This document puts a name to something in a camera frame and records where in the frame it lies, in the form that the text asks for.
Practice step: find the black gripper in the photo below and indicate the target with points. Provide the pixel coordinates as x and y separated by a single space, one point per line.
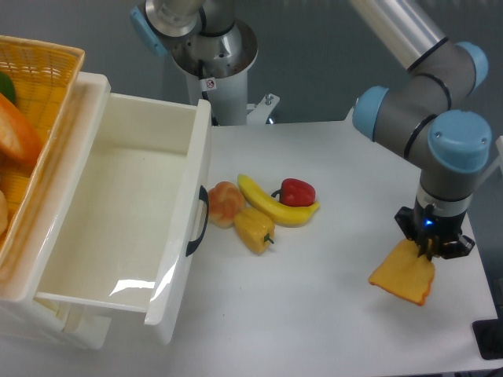
420 223

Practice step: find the orange toy bread slice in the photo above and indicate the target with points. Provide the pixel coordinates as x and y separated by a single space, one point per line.
405 274

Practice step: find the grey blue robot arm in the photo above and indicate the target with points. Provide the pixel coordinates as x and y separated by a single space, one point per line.
420 123

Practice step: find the round toy bread roll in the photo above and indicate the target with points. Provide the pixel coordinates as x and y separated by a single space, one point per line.
225 202

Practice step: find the black device at edge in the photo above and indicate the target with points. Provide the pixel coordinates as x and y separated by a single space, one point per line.
488 336

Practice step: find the red toy bell pepper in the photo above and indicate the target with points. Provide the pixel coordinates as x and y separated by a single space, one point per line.
295 193

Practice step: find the yellow toy banana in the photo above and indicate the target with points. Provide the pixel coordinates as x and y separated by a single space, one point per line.
279 213

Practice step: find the yellow toy bell pepper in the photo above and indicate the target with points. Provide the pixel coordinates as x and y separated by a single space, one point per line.
255 229

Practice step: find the white plastic drawer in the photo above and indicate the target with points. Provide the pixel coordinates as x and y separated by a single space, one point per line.
121 249

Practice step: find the white drawer cabinet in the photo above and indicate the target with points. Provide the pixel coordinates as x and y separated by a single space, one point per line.
26 312

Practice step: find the orange woven basket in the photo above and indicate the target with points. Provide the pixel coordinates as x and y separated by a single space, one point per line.
37 80

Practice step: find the green toy vegetable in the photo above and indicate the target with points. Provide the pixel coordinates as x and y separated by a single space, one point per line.
7 88

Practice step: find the black drawer handle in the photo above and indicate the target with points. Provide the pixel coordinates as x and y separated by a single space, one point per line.
201 221

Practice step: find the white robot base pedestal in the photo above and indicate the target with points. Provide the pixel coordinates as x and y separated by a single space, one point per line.
216 70

